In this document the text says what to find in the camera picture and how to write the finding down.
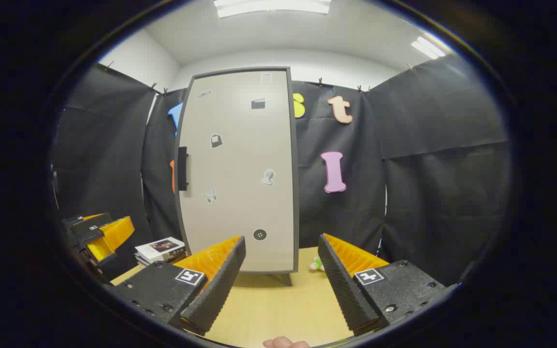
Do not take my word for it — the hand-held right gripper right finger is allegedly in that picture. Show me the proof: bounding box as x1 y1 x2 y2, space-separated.
317 233 448 337

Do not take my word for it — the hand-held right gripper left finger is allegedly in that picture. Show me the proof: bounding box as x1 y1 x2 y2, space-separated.
109 235 247 336

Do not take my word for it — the black door handle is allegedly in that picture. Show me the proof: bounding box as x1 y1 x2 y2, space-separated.
178 146 190 191

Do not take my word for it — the dark grey cabinet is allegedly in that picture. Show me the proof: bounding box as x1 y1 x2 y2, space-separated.
175 67 301 287

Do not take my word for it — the white picture book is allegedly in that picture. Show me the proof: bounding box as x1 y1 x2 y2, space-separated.
134 237 186 264

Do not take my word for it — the black backdrop cloth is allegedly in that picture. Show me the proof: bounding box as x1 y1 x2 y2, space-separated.
51 53 511 286

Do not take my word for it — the small ceiling light panel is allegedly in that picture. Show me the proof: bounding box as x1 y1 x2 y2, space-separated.
410 36 446 59

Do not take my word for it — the long ceiling light panel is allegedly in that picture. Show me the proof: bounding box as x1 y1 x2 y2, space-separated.
213 0 331 19

